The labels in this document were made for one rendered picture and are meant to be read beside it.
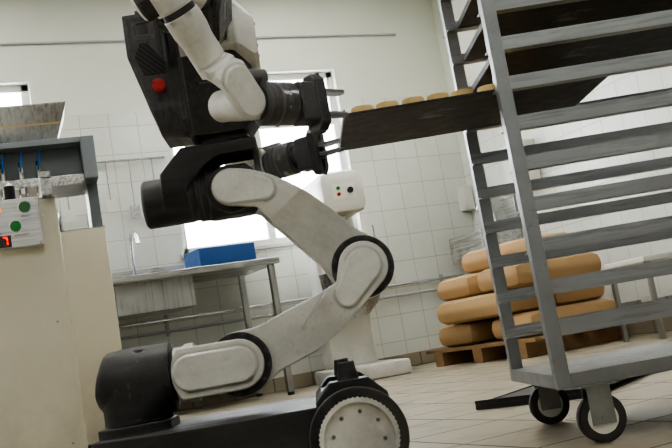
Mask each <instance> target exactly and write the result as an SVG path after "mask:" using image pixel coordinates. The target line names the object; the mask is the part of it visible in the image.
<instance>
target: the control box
mask: <svg viewBox="0 0 672 448"><path fill-rule="evenodd" d="M23 201H26V202H28V203H29V204H30V210H29V211H28V212H21V211H20V210H19V204H20V203H21V202H23ZM0 208H1V212H0V251H5V250H13V249H21V248H29V247H36V246H44V239H43V231H42V223H41V215H40V208H39V200H38V196H36V197H28V198H19V199H10V200H1V201H0ZM13 221H19V222H20V223H21V229H20V230H19V231H16V232H15V231H12V230H11V228H10V224H11V222H13ZM3 237H7V238H8V241H7V242H8V243H9V245H8V246H7V247H4V246H3V242H2V238H3ZM7 242H6V243H4V245H7Z"/></svg>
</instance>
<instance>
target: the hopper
mask: <svg viewBox="0 0 672 448"><path fill-rule="evenodd" d="M65 103H66V101H64V102H52V103H40V104H28V105H16V106H4V107H0V144H2V143H12V142H23V141H34V140H44V139H55V138H59V137H60V133H61V129H62V125H63V121H64V112H65Z"/></svg>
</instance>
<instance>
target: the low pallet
mask: <svg viewBox="0 0 672 448"><path fill-rule="evenodd" d="M541 337H544V335H542V336H537V337H530V338H522V339H517V340H518V345H519V350H520V355H521V359H528V358H533V357H538V356H543V355H548V351H547V346H546V341H545V339H542V338H541ZM562 338H563V343H564V348H565V351H567V350H572V349H577V348H582V347H587V346H592V345H597V344H601V343H606V342H611V341H616V340H621V339H622V334H621V329H620V326H614V327H608V328H603V329H597V330H591V331H585V332H580V333H574V334H568V335H562ZM428 354H434V355H435V361H436V366H437V367H444V366H449V365H454V364H459V363H464V362H469V361H474V363H475V364H476V363H485V362H490V361H495V360H500V359H505V358H507V355H506V350H505V345H504V341H503V340H496V341H491V342H485V343H480V344H475V345H467V346H459V347H451V348H449V347H447V348H442V349H436V350H431V351H426V355H428Z"/></svg>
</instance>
